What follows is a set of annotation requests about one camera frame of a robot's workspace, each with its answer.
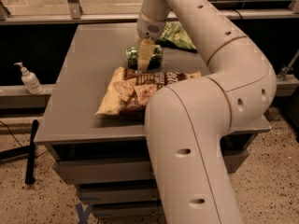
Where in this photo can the white pump bottle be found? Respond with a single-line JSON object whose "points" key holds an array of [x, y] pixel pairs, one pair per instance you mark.
{"points": [[30, 80]]}

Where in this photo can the black stand leg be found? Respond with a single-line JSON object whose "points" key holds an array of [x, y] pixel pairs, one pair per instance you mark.
{"points": [[28, 151]]}

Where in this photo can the brown and yellow chip bag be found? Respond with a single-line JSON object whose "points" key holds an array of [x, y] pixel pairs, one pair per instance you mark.
{"points": [[130, 90]]}

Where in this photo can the grey drawer cabinet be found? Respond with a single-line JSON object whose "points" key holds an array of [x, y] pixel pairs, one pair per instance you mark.
{"points": [[106, 157]]}

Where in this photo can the metal bracket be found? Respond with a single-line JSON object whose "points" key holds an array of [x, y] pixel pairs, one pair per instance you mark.
{"points": [[286, 68]]}

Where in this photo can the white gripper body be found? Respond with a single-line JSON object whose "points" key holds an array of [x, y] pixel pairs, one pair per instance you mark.
{"points": [[148, 29]]}

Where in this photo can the green soda can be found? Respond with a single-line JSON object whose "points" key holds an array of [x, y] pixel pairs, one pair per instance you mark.
{"points": [[154, 63]]}

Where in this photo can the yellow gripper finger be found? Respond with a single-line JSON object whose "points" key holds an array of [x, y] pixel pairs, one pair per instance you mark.
{"points": [[145, 51]]}

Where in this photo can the metal railing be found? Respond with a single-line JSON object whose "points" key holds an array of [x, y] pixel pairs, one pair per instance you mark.
{"points": [[85, 11]]}

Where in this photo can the green chip bag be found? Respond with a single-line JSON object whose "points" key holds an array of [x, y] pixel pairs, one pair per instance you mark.
{"points": [[175, 37]]}

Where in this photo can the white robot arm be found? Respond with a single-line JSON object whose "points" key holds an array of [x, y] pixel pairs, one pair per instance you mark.
{"points": [[185, 121]]}

